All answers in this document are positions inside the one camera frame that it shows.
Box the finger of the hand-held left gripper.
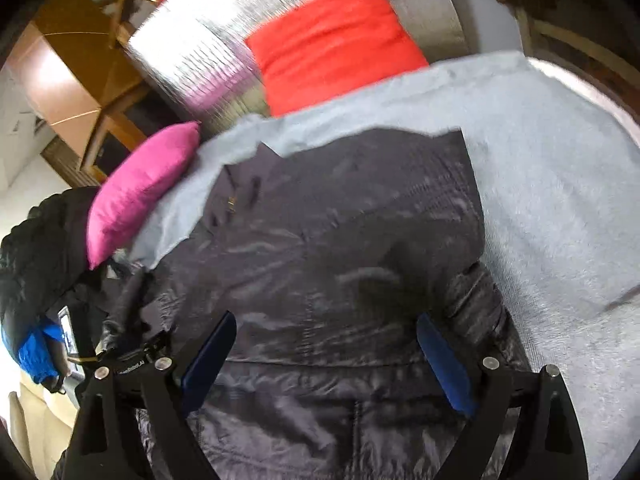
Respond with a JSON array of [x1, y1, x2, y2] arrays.
[[145, 331, 174, 362]]

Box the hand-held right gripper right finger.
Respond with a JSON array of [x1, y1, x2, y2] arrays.
[[416, 313, 589, 480]]

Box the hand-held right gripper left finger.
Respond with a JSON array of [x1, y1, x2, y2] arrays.
[[62, 310, 238, 480]]

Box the dark grey nylon jacket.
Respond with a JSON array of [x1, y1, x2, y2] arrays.
[[55, 127, 531, 480]]

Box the blue cloth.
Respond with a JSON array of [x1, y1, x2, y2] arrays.
[[2, 317, 66, 386]]

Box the beige cushion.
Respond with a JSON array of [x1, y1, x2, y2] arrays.
[[7, 380, 78, 466]]

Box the black puffy jacket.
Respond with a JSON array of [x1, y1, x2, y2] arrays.
[[0, 187, 108, 356]]

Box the pink pillow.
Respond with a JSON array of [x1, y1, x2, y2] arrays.
[[86, 121, 202, 271]]

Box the light grey blanket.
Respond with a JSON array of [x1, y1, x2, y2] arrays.
[[132, 52, 640, 480]]

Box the wooden cabinet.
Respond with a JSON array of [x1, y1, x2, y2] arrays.
[[5, 0, 166, 186]]

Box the silver foil insulation mat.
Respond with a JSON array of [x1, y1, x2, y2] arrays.
[[125, 0, 471, 133]]

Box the white bed sheet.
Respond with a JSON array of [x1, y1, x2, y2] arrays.
[[527, 57, 640, 133]]

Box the red pillow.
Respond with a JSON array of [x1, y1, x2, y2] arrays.
[[245, 0, 431, 117]]

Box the wooden shelf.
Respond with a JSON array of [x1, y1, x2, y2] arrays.
[[447, 0, 640, 126]]

